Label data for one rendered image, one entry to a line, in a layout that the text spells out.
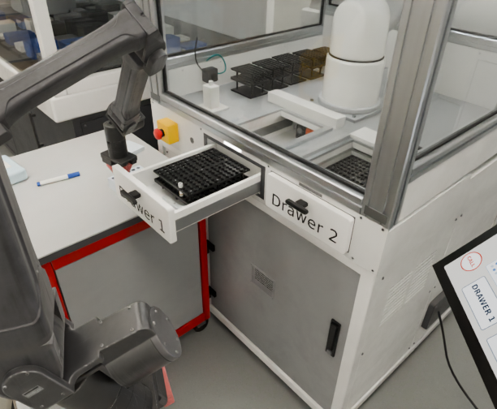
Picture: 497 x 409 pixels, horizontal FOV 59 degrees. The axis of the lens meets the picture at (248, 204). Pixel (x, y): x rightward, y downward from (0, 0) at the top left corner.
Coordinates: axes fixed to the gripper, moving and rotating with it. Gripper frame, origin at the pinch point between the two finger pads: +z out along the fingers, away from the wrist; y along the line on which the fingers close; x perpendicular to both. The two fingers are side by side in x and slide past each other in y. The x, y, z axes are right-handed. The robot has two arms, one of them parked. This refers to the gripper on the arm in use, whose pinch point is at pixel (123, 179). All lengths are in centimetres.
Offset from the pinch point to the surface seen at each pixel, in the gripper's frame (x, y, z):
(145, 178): -0.1, -11.6, -5.3
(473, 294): 3, -102, -20
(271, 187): -16.6, -45.7, -8.0
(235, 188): -10.4, -37.8, -7.5
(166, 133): -22.9, 3.7, -6.4
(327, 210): -13, -65, -11
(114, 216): 9.8, -7.3, 5.3
